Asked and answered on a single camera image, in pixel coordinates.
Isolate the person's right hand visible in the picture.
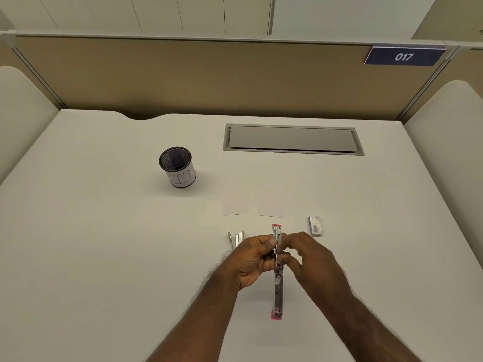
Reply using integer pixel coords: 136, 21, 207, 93
281, 231, 355, 310

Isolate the person's left hand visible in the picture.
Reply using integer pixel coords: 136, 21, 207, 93
217, 233, 282, 293

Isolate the white metal stapler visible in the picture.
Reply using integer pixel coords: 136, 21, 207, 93
227, 230, 245, 250

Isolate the pink metal stapler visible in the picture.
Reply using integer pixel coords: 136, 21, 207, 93
270, 223, 286, 321

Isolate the small box of staples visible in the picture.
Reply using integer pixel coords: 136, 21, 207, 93
307, 216, 325, 236

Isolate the white paper sheet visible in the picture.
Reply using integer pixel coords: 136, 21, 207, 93
223, 183, 251, 216
258, 183, 284, 218

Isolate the person's right forearm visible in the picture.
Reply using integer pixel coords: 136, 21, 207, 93
320, 292, 422, 362

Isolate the person's left forearm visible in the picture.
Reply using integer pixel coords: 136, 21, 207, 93
145, 265, 242, 362

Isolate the black mesh pen holder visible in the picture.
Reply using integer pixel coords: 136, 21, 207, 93
158, 146, 198, 188

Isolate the white curved desk divider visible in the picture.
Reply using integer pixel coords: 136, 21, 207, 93
402, 79, 483, 270
0, 65, 60, 185

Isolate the long beige partition panel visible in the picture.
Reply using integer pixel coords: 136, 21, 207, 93
0, 32, 459, 121

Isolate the blue number sign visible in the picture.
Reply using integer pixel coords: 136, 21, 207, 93
363, 45, 448, 67

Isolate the beige side partition panel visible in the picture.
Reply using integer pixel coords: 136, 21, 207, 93
0, 35, 67, 110
399, 47, 483, 123

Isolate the grey desk cable hatch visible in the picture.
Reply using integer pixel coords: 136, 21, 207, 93
222, 123, 365, 156

